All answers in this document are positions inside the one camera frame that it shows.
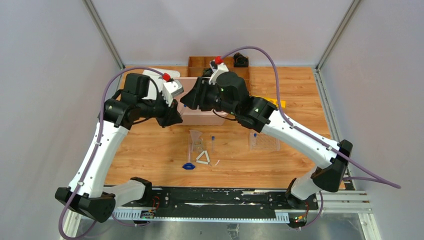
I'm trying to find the white plastic lid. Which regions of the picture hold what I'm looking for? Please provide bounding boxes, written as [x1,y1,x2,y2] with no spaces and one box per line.
[142,67,181,100]

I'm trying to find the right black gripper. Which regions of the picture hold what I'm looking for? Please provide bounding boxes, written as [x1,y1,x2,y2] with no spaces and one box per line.
[180,77,238,117]

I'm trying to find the purple cable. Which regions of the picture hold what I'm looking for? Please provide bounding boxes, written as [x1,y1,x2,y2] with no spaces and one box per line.
[213,45,402,230]
[58,66,171,240]

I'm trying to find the black object behind tray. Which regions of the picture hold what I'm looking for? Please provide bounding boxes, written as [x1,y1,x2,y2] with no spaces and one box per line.
[233,52,249,68]

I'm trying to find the glass funnel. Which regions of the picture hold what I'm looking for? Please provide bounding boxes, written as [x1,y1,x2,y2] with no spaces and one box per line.
[189,129,203,145]

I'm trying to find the blue round cap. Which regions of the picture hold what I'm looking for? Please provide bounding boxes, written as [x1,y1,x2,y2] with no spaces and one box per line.
[182,162,196,170]

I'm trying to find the pink plastic bin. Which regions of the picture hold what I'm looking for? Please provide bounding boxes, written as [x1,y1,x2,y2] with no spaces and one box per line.
[175,77,229,126]

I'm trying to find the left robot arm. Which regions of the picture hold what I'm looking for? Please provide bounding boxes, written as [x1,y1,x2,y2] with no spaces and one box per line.
[55,73,184,223]

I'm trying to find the black object in tray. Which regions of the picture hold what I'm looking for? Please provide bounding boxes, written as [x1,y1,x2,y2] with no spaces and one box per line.
[202,68,214,78]

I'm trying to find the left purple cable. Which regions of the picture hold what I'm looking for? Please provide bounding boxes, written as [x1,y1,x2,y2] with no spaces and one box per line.
[58,66,171,240]

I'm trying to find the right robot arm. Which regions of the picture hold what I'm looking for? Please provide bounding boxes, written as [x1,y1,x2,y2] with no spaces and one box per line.
[180,72,353,209]

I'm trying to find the wooden compartment tray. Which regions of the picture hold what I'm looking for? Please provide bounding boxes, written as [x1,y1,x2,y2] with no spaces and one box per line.
[187,56,251,91]

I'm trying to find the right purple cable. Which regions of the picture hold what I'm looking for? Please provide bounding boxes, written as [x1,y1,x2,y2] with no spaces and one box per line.
[213,45,402,230]

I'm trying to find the white clay triangle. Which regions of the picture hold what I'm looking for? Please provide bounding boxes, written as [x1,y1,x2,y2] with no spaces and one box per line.
[195,150,211,165]

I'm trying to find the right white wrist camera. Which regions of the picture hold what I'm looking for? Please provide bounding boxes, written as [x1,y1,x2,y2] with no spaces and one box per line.
[208,56,229,85]

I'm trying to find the small glass beaker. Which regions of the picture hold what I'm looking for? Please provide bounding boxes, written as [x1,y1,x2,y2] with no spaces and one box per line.
[192,139,204,154]

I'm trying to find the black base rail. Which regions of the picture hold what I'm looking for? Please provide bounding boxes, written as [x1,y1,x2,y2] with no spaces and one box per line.
[120,186,320,221]

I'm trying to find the yellow test tube rack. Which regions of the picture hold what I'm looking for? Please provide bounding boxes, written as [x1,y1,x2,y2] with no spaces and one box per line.
[267,98,286,109]

